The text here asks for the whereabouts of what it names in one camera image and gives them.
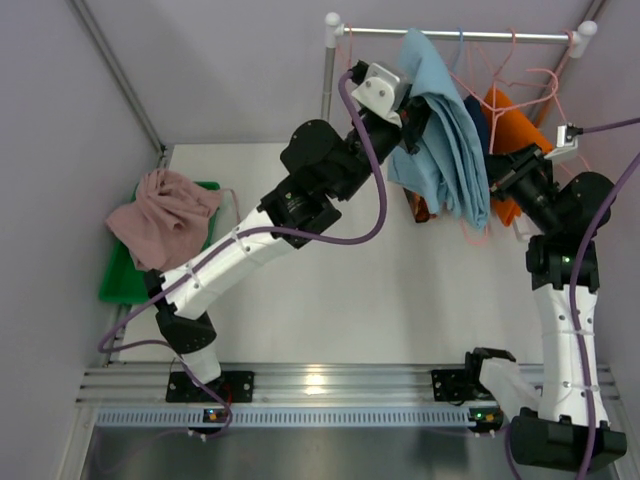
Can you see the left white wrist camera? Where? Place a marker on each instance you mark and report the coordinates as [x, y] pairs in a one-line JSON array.
[[382, 91]]

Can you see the aluminium mounting rail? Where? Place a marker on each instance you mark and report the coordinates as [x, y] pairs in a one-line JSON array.
[[295, 385]]

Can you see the orange patterned trousers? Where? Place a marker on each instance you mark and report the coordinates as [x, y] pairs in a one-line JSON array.
[[419, 208]]

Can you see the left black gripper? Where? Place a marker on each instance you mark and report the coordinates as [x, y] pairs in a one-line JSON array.
[[415, 122]]

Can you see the green plastic bin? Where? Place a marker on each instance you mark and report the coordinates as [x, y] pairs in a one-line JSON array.
[[122, 283]]

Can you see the bright orange trousers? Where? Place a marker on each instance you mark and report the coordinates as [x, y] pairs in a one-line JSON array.
[[513, 131]]

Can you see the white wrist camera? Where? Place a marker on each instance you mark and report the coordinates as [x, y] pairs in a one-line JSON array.
[[566, 147], [382, 91]]

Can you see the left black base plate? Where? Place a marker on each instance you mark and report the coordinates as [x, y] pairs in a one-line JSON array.
[[232, 387]]

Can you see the white metal clothes rack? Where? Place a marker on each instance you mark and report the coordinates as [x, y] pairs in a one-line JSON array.
[[576, 42]]

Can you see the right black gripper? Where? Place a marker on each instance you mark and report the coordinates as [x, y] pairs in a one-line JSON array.
[[511, 168]]

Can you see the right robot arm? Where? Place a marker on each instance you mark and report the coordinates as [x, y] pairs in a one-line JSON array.
[[564, 425]]

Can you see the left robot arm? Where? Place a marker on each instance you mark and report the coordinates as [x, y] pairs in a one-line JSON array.
[[323, 168]]

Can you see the light blue trousers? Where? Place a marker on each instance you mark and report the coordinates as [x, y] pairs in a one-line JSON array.
[[448, 170]]

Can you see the pink hanger of blue trousers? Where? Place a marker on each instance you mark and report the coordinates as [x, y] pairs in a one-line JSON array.
[[505, 104]]

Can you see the empty pink wire hanger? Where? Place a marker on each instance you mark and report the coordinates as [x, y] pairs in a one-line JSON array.
[[539, 111]]

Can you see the slotted grey cable duct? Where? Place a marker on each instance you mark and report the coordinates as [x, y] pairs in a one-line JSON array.
[[287, 417]]

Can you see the pink trousers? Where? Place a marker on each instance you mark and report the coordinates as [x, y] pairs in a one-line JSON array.
[[167, 223]]

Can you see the navy blue trousers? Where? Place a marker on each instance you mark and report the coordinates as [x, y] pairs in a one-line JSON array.
[[481, 124]]

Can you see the pink hanger of orange trousers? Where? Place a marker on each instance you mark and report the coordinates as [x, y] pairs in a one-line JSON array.
[[495, 71]]

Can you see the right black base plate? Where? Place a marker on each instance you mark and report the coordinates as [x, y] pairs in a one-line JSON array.
[[457, 386]]

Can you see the pink wire hanger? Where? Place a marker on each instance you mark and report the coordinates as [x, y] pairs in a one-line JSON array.
[[344, 49], [539, 111]]

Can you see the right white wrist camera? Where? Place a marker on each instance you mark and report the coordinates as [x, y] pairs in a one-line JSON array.
[[566, 147]]

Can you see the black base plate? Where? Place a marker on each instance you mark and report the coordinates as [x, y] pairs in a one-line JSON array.
[[232, 387], [457, 386]]

